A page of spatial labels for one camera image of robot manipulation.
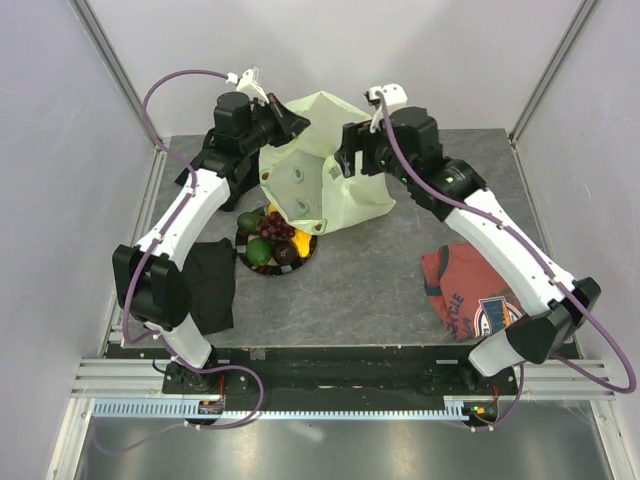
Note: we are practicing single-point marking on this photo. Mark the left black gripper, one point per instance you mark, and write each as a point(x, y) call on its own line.
point(289, 124)

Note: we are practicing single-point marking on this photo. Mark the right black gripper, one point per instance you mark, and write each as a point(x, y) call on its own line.
point(356, 137)

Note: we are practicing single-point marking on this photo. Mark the light green plastic bag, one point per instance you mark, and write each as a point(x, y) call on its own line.
point(305, 183)

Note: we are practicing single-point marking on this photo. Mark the purple grape bunch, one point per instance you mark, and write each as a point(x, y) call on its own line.
point(274, 228)

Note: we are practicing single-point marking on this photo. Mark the yellow pear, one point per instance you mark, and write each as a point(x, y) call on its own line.
point(302, 242)

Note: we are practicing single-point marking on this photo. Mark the green avocado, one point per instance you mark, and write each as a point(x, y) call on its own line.
point(249, 222)
point(259, 251)

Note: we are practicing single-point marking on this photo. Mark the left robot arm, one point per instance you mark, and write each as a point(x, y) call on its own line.
point(149, 281)

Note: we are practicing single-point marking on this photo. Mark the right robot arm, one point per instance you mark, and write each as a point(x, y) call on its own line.
point(554, 302)

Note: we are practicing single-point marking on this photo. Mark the black cloth back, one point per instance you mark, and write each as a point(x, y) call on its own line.
point(240, 170)

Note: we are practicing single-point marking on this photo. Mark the black cloth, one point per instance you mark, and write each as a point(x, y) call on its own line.
point(210, 272)
point(240, 170)

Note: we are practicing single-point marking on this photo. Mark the patterned round plate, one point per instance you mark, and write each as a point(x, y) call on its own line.
point(272, 269)

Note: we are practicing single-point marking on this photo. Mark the black cloth front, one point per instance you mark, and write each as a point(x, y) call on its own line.
point(210, 272)

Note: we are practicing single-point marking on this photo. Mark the red printed t-shirt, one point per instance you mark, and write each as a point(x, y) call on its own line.
point(471, 299)

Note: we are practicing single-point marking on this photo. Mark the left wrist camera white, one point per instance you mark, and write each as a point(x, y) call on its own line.
point(248, 84)

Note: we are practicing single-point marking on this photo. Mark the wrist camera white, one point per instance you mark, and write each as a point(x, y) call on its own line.
point(248, 84)
point(393, 94)

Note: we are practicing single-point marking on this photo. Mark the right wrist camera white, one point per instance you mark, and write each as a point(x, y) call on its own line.
point(393, 94)

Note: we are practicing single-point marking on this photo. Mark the left aluminium frame post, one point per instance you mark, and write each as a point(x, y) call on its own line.
point(98, 35)

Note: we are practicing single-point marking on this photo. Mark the aluminium frame post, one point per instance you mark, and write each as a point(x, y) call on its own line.
point(98, 35)
point(553, 67)

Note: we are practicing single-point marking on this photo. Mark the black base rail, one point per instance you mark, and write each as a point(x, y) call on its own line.
point(431, 371)

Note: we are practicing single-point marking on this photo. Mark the right aluminium frame post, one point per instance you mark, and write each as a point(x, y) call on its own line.
point(553, 67)

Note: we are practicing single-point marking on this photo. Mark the grey cable duct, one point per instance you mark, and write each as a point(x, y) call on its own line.
point(196, 409)

